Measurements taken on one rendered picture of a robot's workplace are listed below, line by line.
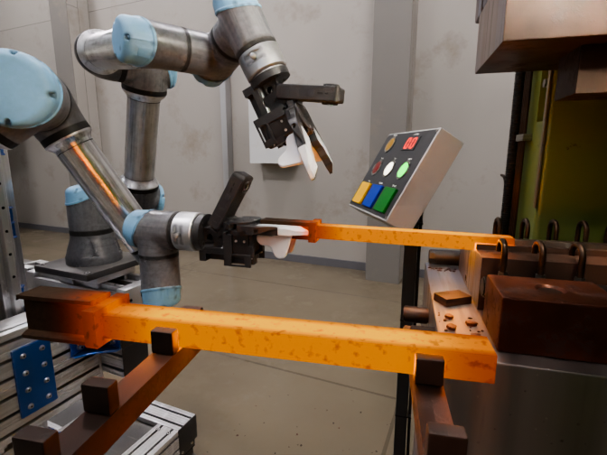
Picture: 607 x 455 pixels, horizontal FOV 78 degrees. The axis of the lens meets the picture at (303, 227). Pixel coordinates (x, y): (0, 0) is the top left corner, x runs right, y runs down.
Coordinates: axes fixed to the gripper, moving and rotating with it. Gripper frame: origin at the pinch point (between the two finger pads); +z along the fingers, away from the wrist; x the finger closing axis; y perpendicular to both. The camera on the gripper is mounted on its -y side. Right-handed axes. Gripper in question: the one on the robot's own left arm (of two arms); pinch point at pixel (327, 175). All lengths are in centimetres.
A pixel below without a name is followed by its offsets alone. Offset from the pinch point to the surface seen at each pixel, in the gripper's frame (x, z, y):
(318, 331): 38.9, 11.8, -2.5
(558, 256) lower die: 8.0, 24.3, -26.7
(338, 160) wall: -301, -15, 50
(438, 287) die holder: 3.2, 24.8, -9.8
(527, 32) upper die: 10.6, -5.0, -32.3
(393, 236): 5.1, 13.5, -6.8
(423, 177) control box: -37.2, 10.4, -14.6
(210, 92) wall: -324, -143, 150
